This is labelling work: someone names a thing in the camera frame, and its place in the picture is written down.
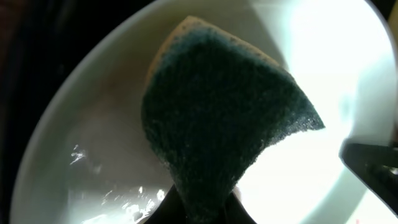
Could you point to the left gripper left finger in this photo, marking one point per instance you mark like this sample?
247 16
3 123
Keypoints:
170 210

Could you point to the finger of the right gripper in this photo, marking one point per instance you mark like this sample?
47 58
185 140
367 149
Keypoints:
372 164

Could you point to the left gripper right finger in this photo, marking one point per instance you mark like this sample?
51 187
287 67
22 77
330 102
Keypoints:
234 213

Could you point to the mint green plate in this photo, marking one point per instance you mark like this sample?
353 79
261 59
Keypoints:
88 160

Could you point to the green yellow sponge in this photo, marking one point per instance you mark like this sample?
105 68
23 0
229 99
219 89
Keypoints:
213 103

